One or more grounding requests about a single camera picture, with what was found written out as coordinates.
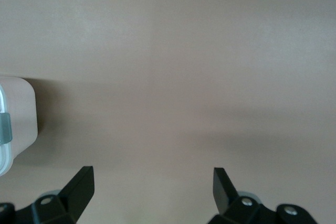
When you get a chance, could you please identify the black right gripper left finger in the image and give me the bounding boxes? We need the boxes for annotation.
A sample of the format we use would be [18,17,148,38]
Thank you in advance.
[0,166,95,224]

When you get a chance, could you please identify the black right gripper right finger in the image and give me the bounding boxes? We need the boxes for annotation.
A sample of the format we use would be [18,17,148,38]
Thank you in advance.
[207,167,319,224]

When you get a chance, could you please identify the white box lid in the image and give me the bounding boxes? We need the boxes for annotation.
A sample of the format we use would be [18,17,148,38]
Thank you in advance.
[0,83,14,177]

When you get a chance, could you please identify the grey lid clip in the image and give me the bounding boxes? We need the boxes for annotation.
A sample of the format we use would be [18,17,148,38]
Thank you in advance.
[0,113,13,146]

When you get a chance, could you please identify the pink translucent plastic box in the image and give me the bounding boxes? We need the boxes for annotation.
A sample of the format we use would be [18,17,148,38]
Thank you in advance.
[0,76,39,162]

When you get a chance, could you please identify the brown table cover sheet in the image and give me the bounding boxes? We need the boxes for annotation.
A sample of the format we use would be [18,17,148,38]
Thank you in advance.
[0,0,336,224]

